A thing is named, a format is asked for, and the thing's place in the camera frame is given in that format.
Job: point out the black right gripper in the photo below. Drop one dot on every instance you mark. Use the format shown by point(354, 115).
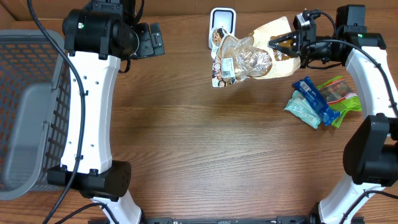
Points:
point(302, 39)

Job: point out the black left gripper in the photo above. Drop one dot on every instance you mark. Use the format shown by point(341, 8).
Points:
point(152, 43)

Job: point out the blue snack bar wrapper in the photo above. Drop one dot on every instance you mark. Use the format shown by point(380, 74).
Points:
point(316, 101)

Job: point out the brown nut snack bag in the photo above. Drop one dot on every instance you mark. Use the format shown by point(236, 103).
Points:
point(235, 60)

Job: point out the teal tissue pack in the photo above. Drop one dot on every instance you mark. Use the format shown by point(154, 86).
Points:
point(300, 107)

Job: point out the green candy bag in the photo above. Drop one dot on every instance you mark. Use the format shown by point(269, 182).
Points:
point(340, 97)

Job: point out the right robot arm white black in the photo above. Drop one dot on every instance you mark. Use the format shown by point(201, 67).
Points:
point(370, 164)

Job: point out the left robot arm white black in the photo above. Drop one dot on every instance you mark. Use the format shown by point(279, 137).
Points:
point(97, 39)

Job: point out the white barcode scanner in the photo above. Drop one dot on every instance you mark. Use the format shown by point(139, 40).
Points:
point(221, 17)

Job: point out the grey plastic mesh basket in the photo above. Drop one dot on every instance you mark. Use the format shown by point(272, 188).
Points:
point(35, 94)

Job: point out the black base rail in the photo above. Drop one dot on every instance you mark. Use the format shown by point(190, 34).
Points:
point(230, 220)

